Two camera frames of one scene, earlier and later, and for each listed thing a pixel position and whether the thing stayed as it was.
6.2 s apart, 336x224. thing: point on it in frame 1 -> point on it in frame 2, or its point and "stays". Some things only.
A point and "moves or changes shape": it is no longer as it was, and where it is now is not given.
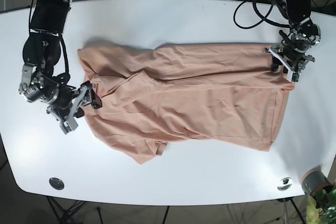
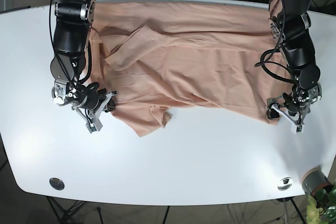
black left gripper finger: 277,60 -> 272,114
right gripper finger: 91,98 -> 110,105
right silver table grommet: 285,184 stays
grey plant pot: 314,180 stays
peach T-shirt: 226,95 moves or changes shape
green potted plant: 321,206 stays
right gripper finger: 67,124 -> 94,123
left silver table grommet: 56,183 stays
